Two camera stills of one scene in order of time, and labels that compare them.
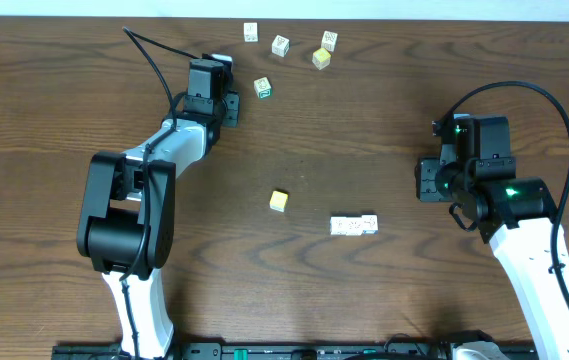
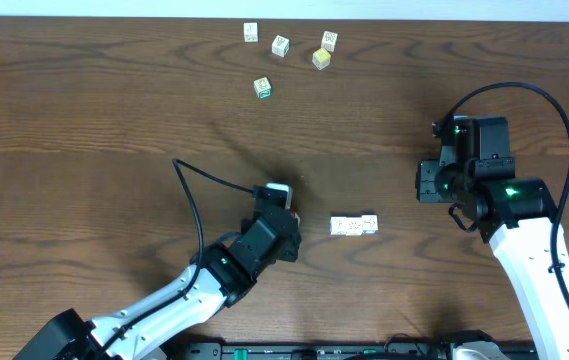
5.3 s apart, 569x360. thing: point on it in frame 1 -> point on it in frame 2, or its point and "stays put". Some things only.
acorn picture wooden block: [370, 224] stays put
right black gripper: [426, 173] stays put
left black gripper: [232, 107] -> [287, 232]
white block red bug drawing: [354, 226] stays put
